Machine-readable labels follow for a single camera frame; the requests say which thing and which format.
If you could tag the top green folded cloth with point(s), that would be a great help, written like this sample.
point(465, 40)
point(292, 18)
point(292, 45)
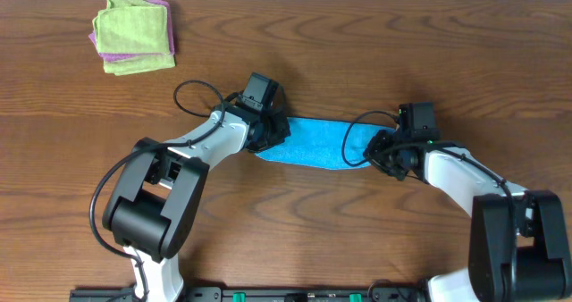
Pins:
point(132, 27)

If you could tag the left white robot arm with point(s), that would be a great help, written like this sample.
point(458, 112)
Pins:
point(155, 201)

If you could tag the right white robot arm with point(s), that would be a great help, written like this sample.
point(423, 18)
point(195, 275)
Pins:
point(518, 247)

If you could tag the purple folded cloth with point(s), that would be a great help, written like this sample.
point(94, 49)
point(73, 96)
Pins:
point(119, 57)

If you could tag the bottom green folded cloth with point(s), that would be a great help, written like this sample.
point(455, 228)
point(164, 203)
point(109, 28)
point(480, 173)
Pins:
point(139, 64)

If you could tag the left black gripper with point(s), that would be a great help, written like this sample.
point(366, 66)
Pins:
point(277, 130)

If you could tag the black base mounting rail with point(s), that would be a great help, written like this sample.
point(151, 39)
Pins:
point(389, 293)

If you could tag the green folded cloth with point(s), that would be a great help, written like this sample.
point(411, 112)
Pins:
point(139, 64)
point(132, 27)

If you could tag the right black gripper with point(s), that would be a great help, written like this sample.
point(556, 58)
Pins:
point(374, 152)

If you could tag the blue microfiber cloth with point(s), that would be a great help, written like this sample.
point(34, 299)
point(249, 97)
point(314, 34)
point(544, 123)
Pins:
point(317, 143)

